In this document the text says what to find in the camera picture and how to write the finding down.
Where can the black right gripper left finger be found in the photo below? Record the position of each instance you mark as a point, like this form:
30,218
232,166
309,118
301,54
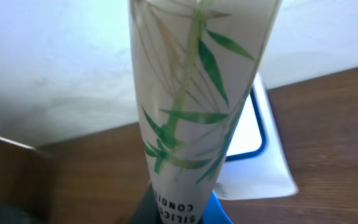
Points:
147,211

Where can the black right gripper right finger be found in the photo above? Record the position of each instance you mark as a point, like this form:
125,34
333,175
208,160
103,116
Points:
214,212

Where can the white tube package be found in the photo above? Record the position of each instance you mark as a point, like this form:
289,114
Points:
194,63

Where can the white barcode scanner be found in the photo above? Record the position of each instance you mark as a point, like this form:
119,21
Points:
255,166

